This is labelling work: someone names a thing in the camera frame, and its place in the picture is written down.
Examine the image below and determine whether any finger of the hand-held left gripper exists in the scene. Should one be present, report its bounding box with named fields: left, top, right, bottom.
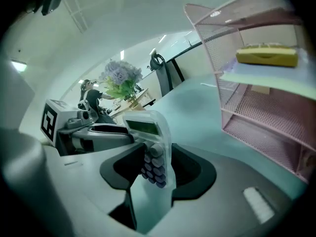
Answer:
left=87, top=122, right=129, bottom=133
left=73, top=131, right=135, bottom=152

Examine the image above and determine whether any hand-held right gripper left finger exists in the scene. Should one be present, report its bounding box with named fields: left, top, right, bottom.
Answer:
left=99, top=142, right=146, bottom=190

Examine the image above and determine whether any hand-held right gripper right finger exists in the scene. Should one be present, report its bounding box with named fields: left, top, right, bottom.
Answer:
left=171, top=143, right=217, bottom=199

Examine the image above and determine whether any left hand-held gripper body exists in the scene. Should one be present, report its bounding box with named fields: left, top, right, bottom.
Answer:
left=40, top=99, right=96, bottom=157

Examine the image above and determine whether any purple calculator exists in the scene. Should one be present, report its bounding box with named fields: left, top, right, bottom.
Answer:
left=122, top=110, right=177, bottom=190

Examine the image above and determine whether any yellow calculator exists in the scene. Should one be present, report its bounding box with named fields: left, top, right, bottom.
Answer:
left=235, top=41, right=299, bottom=68

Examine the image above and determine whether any light wooden side desk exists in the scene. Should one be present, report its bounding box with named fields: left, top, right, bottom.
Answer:
left=108, top=87, right=157, bottom=117

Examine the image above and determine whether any pink flower vase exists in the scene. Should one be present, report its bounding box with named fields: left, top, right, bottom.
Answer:
left=131, top=102, right=147, bottom=112

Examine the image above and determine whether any purple white flower bouquet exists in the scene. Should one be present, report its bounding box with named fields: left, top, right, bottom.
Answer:
left=98, top=60, right=144, bottom=108

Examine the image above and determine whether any pink mesh desk organizer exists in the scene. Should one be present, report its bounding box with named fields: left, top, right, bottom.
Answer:
left=184, top=0, right=316, bottom=185

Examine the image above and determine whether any beige cubicle partition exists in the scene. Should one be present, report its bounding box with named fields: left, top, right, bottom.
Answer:
left=138, top=40, right=206, bottom=83

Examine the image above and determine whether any pale lilac sheet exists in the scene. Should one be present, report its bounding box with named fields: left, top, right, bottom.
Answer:
left=218, top=58, right=316, bottom=101

